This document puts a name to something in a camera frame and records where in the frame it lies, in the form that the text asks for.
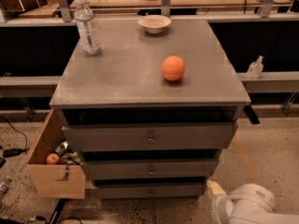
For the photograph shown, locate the green snack packets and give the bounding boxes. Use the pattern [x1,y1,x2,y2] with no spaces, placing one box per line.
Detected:
[54,141,81,165]

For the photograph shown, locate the grey bottom drawer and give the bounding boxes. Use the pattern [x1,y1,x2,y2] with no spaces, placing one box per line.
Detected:
[93,182,206,200]

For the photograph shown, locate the grey middle drawer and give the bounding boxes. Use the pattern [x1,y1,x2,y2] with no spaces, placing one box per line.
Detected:
[81,159,218,180]

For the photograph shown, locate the grey top drawer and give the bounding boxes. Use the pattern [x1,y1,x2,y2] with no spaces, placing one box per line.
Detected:
[63,122,237,152]

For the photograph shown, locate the white ceramic bowl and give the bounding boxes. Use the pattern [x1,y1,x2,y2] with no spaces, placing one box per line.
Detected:
[138,15,171,35]

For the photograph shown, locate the wooden box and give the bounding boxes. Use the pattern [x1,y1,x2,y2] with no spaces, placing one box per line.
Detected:
[27,110,86,199]

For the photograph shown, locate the red apple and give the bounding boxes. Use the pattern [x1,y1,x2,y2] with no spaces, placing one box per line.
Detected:
[46,153,60,165]

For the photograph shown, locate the black power adapter with cable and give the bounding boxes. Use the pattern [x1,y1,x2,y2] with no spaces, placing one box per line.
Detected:
[1,116,29,158]

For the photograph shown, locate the clear sanitizer pump bottle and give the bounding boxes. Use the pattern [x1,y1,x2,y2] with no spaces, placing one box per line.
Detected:
[246,56,263,79]

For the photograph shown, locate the grey drawer cabinet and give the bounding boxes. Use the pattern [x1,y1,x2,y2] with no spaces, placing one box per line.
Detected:
[50,19,250,189]

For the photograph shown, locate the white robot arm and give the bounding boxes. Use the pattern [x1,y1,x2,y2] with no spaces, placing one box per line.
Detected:
[206,180,299,224]

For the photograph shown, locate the clear plastic water bottle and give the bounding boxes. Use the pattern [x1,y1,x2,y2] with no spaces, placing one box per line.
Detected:
[74,0,101,55]

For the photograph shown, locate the orange ball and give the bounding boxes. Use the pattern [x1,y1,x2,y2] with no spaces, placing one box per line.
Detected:
[162,56,185,81]

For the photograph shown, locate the grey drawer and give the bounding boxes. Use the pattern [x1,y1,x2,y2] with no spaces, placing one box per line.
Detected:
[81,159,218,180]
[93,182,206,200]
[63,122,237,152]

